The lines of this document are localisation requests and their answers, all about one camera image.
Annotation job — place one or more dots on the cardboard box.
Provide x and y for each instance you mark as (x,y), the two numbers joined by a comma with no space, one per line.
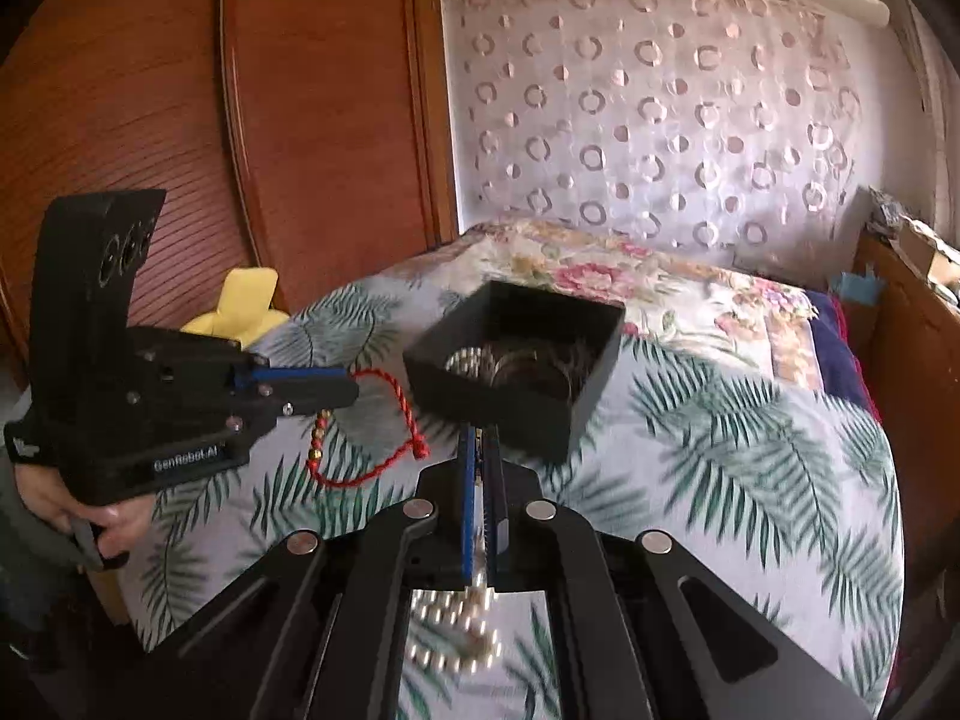
(930,255)

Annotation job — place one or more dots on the wooden side cabinet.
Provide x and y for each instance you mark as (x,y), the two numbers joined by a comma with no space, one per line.
(900,390)

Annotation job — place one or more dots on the leaf print blanket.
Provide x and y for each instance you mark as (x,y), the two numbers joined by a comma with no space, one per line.
(712,480)

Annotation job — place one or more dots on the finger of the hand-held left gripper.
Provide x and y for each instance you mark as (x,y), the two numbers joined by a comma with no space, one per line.
(300,373)
(322,396)

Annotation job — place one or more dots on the black box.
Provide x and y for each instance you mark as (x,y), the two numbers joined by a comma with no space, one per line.
(510,405)

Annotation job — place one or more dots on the person's left hand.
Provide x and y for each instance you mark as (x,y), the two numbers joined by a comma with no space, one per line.
(90,514)

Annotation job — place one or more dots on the floral quilt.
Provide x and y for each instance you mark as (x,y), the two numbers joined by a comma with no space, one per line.
(637,277)

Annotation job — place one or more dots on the circle pattern curtain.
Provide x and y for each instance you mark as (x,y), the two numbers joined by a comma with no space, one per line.
(675,120)

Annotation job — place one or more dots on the yellow plush toy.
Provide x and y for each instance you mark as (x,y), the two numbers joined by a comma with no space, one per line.
(240,300)

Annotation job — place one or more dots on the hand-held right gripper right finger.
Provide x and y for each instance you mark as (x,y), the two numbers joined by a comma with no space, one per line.
(495,510)

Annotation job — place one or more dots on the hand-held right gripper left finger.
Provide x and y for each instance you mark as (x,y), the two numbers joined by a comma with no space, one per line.
(474,510)

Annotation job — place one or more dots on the brown wooden wardrobe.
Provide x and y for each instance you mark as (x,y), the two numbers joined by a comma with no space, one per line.
(225,127)

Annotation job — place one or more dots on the pile of crumpled wrapping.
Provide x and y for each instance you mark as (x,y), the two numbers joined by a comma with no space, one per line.
(889,210)

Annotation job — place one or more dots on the person's left forearm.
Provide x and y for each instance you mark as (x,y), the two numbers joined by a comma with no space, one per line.
(34,562)

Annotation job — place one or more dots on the light blue bag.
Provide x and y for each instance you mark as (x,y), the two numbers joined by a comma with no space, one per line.
(855,286)

